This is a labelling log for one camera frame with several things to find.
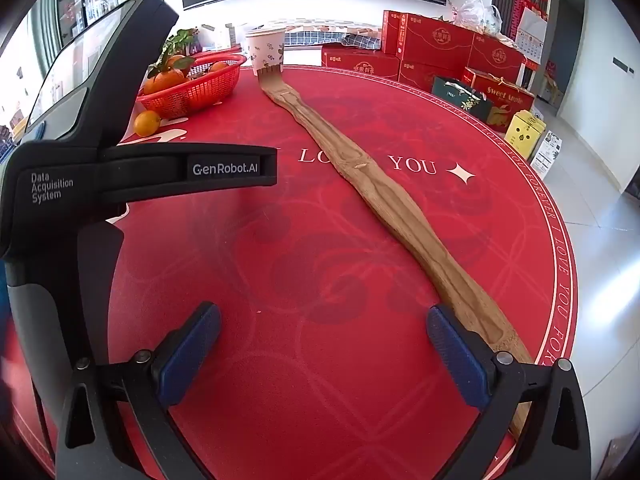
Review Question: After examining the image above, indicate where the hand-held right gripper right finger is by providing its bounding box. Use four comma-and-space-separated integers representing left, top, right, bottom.
426, 304, 592, 480

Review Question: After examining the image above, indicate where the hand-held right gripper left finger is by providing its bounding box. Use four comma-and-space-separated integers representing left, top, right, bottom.
55, 301, 222, 480

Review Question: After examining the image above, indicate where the orange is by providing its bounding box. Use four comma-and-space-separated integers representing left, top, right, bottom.
133, 111, 162, 137

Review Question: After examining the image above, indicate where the pile of leafy mandarins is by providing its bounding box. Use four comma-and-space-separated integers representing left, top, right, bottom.
142, 29, 231, 97

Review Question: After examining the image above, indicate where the red round table mat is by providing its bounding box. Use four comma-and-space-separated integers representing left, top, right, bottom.
0, 62, 581, 480

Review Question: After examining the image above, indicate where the long wooden back scratcher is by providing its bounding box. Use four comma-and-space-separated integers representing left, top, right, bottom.
256, 65, 533, 436

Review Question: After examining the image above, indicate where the red plastic basket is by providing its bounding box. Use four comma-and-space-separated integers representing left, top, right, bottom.
136, 53, 248, 120

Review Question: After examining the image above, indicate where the small white carton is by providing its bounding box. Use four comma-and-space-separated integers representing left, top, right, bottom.
200, 22, 237, 52

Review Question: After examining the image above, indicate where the small white printed box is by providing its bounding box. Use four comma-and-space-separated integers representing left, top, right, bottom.
530, 131, 563, 177

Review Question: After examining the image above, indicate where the yellow carton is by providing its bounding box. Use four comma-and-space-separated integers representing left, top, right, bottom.
504, 111, 547, 161

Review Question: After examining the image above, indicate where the floral paper cup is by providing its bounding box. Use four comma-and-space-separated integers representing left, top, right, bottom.
244, 28, 286, 77

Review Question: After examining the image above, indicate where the green gift bag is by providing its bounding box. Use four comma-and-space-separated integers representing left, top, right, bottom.
432, 76, 495, 117

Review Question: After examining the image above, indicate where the low red carton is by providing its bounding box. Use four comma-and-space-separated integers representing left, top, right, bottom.
399, 59, 468, 93

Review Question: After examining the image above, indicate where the checkered cloth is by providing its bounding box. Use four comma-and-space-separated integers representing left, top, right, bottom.
285, 27, 383, 52

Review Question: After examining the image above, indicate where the flat red carton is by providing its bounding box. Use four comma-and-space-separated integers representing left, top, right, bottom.
321, 42, 401, 82

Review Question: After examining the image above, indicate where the grey door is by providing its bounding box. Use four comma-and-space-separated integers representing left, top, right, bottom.
542, 0, 586, 111

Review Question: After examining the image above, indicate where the narrow red box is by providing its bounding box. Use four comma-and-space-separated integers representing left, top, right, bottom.
382, 10, 402, 55

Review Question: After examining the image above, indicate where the clear plastic bag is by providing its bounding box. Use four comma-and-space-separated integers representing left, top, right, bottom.
452, 0, 503, 36

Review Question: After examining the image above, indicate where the red rope-handle gift box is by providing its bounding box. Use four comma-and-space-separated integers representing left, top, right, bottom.
462, 66, 538, 133

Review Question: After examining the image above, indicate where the wall calendar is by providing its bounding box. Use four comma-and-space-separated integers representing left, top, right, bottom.
515, 7, 549, 66

